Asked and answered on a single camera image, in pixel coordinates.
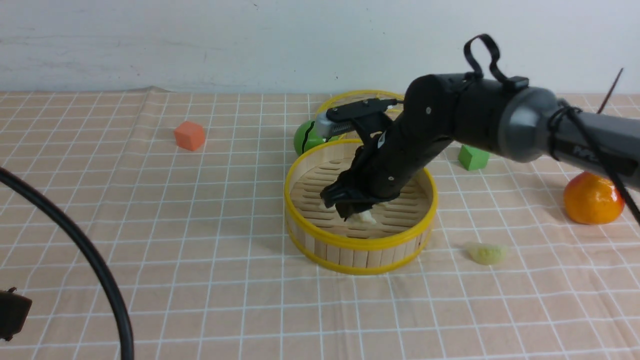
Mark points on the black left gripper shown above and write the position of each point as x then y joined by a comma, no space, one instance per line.
14,310

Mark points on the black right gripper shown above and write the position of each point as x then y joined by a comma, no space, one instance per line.
386,165

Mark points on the white dumpling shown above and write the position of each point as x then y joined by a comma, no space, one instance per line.
363,218

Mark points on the pale green dumpling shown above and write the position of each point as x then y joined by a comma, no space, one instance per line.
486,254

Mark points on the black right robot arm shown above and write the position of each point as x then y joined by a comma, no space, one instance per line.
505,118

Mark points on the bamboo steamer tray yellow rim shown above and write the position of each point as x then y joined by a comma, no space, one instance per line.
401,230

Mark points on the bamboo steamer lid yellow rim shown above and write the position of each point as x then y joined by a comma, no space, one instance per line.
363,94

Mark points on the green striped watermelon ball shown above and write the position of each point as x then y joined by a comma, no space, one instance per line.
306,138

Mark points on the green cube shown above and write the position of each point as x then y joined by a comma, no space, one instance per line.
473,159

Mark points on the checkered beige tablecloth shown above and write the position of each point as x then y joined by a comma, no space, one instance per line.
197,242

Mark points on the orange cube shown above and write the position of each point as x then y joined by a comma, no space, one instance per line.
189,136

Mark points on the orange red pear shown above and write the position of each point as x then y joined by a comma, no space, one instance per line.
592,200

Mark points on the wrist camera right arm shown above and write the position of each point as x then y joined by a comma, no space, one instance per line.
365,117

